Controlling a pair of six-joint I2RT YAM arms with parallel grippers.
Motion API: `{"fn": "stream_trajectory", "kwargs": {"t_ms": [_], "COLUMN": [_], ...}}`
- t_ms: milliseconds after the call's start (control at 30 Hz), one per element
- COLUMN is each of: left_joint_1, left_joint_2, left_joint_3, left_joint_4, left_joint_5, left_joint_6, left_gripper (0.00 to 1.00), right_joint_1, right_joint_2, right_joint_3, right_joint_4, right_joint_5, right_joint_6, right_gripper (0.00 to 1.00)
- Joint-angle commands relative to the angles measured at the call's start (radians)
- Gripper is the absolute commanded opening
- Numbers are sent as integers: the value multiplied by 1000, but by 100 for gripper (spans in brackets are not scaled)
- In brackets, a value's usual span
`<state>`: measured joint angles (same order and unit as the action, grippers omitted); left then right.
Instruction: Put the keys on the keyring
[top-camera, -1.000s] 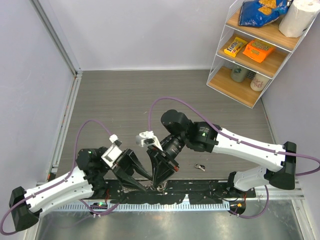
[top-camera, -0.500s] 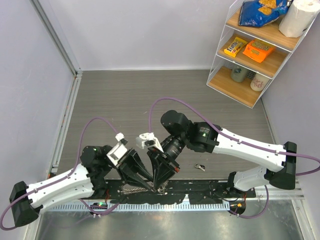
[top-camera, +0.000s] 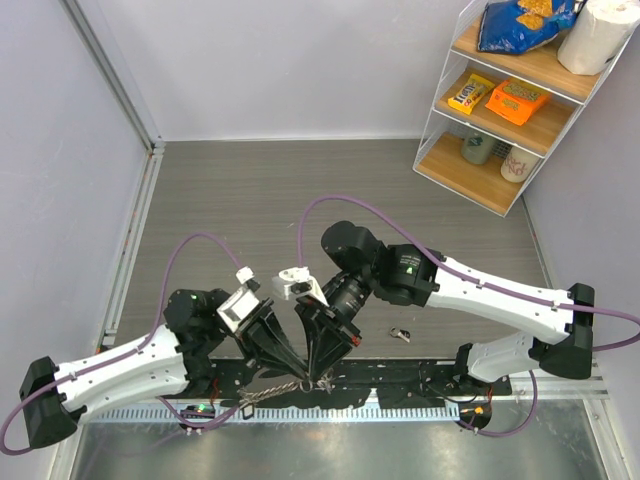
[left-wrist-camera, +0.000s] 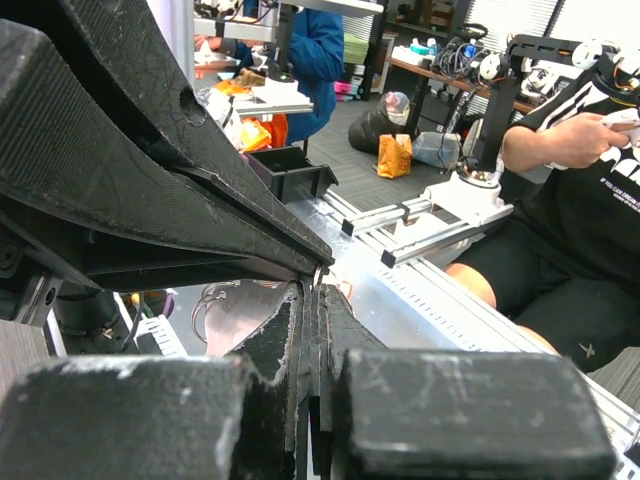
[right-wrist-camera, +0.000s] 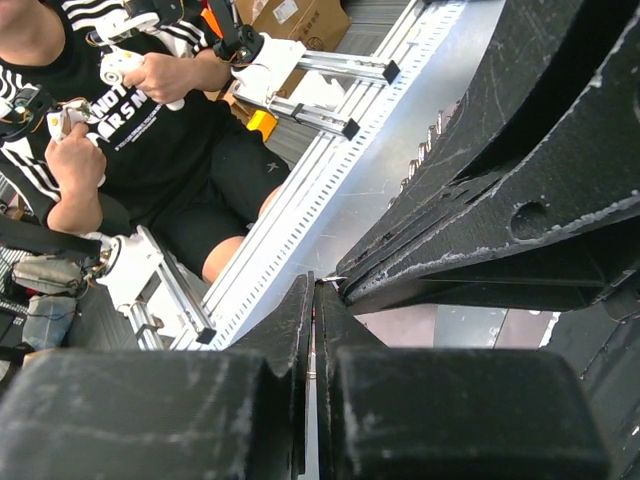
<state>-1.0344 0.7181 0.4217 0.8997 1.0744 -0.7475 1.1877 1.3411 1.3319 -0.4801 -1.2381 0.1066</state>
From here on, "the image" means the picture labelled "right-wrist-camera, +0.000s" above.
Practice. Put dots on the person in black shirt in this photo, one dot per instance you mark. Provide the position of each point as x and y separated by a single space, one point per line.
189 171

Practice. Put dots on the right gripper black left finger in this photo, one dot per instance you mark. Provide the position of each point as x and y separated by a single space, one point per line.
238 413

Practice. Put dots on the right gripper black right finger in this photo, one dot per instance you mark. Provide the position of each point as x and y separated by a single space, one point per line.
424 413

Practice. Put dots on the operator left hand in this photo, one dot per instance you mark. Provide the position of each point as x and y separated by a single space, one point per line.
76 163

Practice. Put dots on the aluminium cable duct rail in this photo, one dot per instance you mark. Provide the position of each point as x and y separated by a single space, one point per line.
340 188

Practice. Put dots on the operator right hand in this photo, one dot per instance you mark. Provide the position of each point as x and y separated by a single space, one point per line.
163 78

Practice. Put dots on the cardboard box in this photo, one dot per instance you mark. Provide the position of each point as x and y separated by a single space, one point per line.
318 24

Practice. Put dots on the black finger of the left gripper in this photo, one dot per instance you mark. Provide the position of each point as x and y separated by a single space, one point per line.
548 218
540 54

